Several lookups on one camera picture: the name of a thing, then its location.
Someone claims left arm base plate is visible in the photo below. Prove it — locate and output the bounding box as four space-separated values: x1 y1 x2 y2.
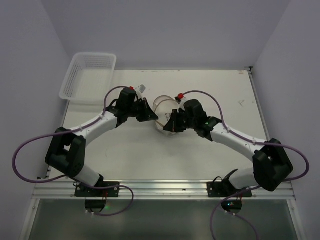
73 181 120 198

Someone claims aluminium front rail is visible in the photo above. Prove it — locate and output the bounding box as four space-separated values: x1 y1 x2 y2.
31 178 295 200

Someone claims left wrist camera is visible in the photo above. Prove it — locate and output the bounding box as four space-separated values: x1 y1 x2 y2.
134 84 146 99

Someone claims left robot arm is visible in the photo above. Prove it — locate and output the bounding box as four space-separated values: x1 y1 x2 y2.
45 85 159 189

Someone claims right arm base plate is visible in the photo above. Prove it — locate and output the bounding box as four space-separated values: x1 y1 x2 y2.
206 181 253 198

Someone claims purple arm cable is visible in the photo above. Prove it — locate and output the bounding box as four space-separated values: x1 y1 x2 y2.
182 90 310 240
11 86 136 217

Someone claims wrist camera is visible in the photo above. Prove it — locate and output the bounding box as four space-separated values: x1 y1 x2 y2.
134 84 146 99
174 93 188 111

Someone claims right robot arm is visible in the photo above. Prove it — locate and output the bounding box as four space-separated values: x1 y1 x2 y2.
163 99 294 197

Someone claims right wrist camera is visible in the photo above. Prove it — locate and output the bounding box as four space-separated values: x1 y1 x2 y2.
174 93 188 111

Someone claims white plastic basket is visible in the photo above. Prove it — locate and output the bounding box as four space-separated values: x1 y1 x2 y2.
59 52 117 105

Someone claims aluminium right side rail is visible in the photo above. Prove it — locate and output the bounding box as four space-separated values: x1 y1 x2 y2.
245 66 270 140

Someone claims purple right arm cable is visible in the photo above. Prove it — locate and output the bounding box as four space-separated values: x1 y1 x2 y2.
182 90 310 240

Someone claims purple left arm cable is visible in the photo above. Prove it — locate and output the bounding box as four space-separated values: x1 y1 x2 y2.
11 86 136 217

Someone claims white mesh laundry bag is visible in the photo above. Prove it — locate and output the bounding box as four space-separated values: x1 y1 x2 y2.
152 95 179 137

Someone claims aluminium rail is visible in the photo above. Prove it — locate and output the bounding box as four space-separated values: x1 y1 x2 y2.
31 178 295 200
245 66 270 140

